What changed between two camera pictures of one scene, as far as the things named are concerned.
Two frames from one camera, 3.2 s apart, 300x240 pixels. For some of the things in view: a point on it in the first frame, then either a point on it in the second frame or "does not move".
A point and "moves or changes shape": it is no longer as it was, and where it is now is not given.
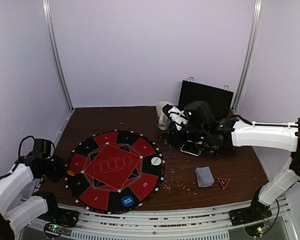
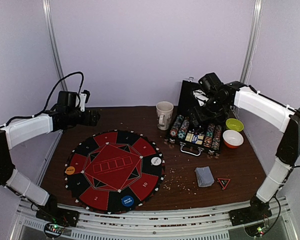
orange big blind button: (70, 173) moves or changes shape
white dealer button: (156, 161) does not move
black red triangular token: (224, 182) does not move
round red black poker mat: (115, 171) does not move
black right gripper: (175, 133) to (198, 116)
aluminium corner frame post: (47, 5) does not move
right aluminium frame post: (257, 16) does not move
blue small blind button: (127, 201) does not move
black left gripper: (54, 178) to (94, 120)
